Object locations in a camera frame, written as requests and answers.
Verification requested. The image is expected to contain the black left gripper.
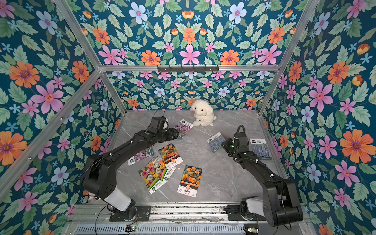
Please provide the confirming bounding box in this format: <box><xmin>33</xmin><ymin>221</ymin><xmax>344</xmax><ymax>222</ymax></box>
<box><xmin>156</xmin><ymin>127</ymin><xmax>181</xmax><ymax>143</ymax></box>

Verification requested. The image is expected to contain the lavender seed packet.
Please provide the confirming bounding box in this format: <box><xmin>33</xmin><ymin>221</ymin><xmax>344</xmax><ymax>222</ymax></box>
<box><xmin>250</xmin><ymin>139</ymin><xmax>272</xmax><ymax>160</ymax></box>
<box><xmin>207</xmin><ymin>132</ymin><xmax>226</xmax><ymax>152</ymax></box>

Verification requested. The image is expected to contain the pink cosmos seed packet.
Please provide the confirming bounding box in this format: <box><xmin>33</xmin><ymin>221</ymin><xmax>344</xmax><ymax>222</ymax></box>
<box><xmin>175</xmin><ymin>119</ymin><xmax>194</xmax><ymax>139</ymax></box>

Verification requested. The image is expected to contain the marigold seed packet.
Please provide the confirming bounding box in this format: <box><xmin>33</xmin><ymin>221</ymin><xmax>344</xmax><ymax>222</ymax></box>
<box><xmin>158</xmin><ymin>144</ymin><xmax>183</xmax><ymax>169</ymax></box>
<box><xmin>177</xmin><ymin>165</ymin><xmax>203</xmax><ymax>198</ymax></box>

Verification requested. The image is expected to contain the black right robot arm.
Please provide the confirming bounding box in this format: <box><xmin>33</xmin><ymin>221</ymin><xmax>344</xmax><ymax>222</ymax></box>
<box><xmin>222</xmin><ymin>132</ymin><xmax>304</xmax><ymax>227</ymax></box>

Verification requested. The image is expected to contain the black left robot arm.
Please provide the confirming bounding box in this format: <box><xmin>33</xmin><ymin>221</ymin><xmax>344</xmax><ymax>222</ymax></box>
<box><xmin>80</xmin><ymin>116</ymin><xmax>179</xmax><ymax>221</ymax></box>

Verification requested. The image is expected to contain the pink flowers seed packet left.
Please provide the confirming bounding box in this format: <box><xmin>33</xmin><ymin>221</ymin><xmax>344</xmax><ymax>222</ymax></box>
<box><xmin>127</xmin><ymin>147</ymin><xmax>154</xmax><ymax>166</ymax></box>

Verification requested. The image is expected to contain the mixed flowers seed packet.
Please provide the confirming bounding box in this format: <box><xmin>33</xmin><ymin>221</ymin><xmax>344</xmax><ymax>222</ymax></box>
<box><xmin>139</xmin><ymin>157</ymin><xmax>176</xmax><ymax>194</ymax></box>

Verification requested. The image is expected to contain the white plush dog toy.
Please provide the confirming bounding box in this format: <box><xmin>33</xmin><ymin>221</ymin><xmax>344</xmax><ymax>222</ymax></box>
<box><xmin>192</xmin><ymin>99</ymin><xmax>217</xmax><ymax>126</ymax></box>

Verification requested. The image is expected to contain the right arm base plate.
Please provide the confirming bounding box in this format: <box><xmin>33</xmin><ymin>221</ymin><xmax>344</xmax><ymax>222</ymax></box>
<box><xmin>223</xmin><ymin>205</ymin><xmax>265</xmax><ymax>222</ymax></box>

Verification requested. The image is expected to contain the black hook rail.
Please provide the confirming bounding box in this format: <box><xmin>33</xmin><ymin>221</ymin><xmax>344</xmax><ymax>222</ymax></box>
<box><xmin>157</xmin><ymin>65</ymin><xmax>219</xmax><ymax>72</ymax></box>

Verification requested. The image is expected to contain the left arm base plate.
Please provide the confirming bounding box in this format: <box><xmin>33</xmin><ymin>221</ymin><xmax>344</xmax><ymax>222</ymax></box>
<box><xmin>109</xmin><ymin>206</ymin><xmax>151</xmax><ymax>222</ymax></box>

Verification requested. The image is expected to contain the aluminium front rail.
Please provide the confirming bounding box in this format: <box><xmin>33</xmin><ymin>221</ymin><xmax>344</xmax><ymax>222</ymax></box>
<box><xmin>67</xmin><ymin>202</ymin><xmax>309</xmax><ymax>224</ymax></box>

